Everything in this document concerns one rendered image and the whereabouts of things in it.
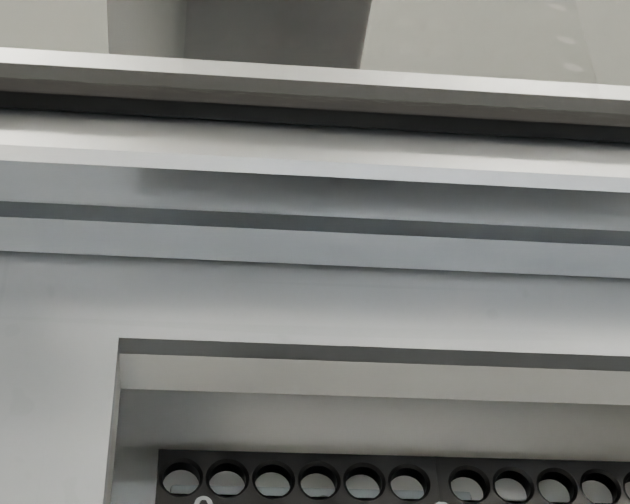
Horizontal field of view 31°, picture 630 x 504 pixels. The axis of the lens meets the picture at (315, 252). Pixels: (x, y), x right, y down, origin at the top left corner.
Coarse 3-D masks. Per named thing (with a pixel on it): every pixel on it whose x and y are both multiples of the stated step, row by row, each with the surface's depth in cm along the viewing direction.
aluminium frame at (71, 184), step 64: (0, 128) 31; (64, 128) 32; (128, 128) 32; (192, 128) 32; (256, 128) 32; (320, 128) 33; (384, 128) 33; (448, 128) 33; (512, 128) 33; (576, 128) 33; (0, 192) 32; (64, 192) 32; (128, 192) 32; (192, 192) 32; (256, 192) 32; (320, 192) 32; (384, 192) 33; (448, 192) 33; (512, 192) 33; (576, 192) 33; (192, 256) 35; (256, 256) 35; (320, 256) 35; (384, 256) 35; (448, 256) 35; (512, 256) 35; (576, 256) 35
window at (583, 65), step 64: (0, 0) 29; (64, 0) 29; (128, 0) 30; (192, 0) 30; (256, 0) 30; (320, 0) 30; (384, 0) 30; (448, 0) 30; (512, 0) 30; (576, 0) 30; (0, 64) 31; (64, 64) 31; (128, 64) 31; (192, 64) 31; (256, 64) 31; (320, 64) 31; (384, 64) 31; (448, 64) 32; (512, 64) 32; (576, 64) 32
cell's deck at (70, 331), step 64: (0, 256) 34; (64, 256) 35; (128, 256) 35; (0, 320) 33; (64, 320) 33; (128, 320) 33; (192, 320) 34; (256, 320) 34; (320, 320) 34; (384, 320) 34; (448, 320) 35; (512, 320) 35; (576, 320) 35; (0, 384) 32; (64, 384) 32; (128, 384) 35; (192, 384) 35; (256, 384) 35; (320, 384) 35; (384, 384) 35; (448, 384) 35; (512, 384) 35; (576, 384) 36; (0, 448) 30; (64, 448) 30
